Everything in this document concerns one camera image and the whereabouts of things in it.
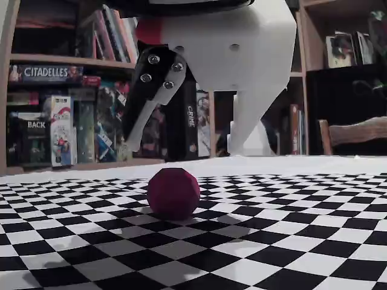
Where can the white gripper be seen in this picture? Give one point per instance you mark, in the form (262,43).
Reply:
(242,63)

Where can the pink faceted ball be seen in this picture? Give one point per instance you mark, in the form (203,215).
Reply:
(173,193)

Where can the white comic game box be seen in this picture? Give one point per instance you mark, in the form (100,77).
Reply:
(203,121)

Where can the black Crime game box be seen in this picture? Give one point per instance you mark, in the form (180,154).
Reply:
(184,127)

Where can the dark purple game box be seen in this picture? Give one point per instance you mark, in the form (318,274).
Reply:
(155,136)

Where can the red and green game box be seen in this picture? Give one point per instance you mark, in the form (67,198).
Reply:
(121,93)

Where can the blue illustrated game box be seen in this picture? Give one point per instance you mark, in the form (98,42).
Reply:
(106,127)

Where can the small red box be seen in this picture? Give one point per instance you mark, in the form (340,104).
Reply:
(92,81)

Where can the grey flat box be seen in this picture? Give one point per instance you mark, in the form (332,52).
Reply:
(81,94)

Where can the white cartoon game box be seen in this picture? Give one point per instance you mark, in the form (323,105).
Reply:
(63,133)

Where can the windowed figure box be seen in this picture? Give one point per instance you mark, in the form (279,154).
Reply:
(340,51)

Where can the Citadelles game box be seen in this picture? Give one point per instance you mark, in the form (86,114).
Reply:
(45,72)

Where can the black Back game box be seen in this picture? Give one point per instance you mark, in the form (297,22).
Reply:
(31,139)

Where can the black white figure box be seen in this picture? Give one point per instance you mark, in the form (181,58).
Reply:
(366,48)

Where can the pink green flat box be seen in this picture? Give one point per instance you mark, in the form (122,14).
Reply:
(22,98)

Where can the salmon pink book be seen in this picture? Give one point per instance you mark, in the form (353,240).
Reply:
(122,33)

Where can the red spine book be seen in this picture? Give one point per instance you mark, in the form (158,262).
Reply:
(294,130)

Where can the thin blue book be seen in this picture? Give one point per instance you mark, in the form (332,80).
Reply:
(302,136)

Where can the thin red book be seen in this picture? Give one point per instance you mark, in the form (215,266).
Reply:
(104,39)

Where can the light wooden bookshelf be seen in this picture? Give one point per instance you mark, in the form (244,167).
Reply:
(302,45)

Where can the black cabinet insert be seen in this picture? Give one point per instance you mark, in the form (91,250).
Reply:
(335,96)

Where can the black white checkered cloth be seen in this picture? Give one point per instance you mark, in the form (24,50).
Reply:
(272,226)

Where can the brown wooden chair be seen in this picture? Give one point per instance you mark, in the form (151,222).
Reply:
(356,134)

